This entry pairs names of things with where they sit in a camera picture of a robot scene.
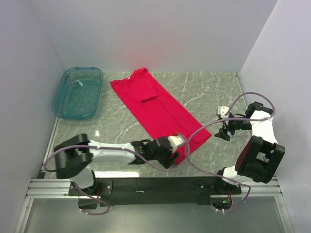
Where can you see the teal transparent plastic bin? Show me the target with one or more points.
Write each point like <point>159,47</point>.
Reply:
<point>78,93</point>

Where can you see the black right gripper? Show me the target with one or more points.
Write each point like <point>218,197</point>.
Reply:
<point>223,134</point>

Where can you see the red t shirt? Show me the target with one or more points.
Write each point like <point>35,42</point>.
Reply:
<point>159,113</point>

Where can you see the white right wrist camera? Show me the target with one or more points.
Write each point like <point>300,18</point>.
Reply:
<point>222,112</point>

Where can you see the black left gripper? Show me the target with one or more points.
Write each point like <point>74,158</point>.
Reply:
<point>168,161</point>

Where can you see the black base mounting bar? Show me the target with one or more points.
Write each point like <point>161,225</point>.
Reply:
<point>163,190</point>

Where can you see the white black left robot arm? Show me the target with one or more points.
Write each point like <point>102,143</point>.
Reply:
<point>73,156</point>

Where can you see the aluminium frame rail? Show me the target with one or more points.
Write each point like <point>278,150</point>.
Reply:
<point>48,208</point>

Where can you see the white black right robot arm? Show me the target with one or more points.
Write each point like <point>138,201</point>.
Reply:
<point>261,156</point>

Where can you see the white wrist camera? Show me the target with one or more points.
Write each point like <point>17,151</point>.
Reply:
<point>177,140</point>
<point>222,112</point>

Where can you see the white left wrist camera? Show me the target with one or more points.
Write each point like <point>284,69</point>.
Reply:
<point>177,140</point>

